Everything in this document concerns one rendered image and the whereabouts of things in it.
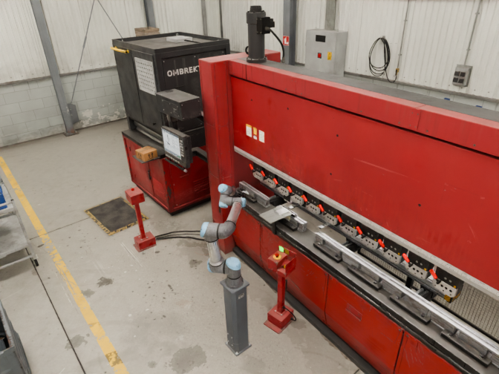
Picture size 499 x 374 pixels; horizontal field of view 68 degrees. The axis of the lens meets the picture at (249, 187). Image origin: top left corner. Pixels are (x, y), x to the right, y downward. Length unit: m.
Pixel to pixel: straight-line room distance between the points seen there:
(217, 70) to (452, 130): 2.25
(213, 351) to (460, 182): 2.53
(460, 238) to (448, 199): 0.24
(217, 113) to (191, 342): 2.23
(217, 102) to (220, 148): 0.49
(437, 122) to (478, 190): 0.43
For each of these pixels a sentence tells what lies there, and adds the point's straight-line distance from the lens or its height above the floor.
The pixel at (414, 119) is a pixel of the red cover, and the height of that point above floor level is 2.23.
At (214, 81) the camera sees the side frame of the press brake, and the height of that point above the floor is 2.12.
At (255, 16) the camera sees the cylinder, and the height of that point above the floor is 2.69.
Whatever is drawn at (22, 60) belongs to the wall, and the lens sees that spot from 9.19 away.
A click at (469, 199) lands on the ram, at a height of 1.87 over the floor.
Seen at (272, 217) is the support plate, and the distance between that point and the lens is 3.55.
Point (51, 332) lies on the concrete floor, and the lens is 4.37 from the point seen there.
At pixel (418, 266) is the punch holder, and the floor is 1.26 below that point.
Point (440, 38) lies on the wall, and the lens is 7.11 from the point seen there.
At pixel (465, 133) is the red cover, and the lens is 2.29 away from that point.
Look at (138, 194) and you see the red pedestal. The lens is 4.58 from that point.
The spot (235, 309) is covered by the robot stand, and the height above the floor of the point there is 0.57.
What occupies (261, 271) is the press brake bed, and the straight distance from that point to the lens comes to 4.38.
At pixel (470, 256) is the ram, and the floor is 1.53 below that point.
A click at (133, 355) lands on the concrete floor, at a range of 3.88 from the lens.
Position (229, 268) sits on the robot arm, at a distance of 3.04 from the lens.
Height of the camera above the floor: 2.97
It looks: 29 degrees down
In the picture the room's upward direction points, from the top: 2 degrees counter-clockwise
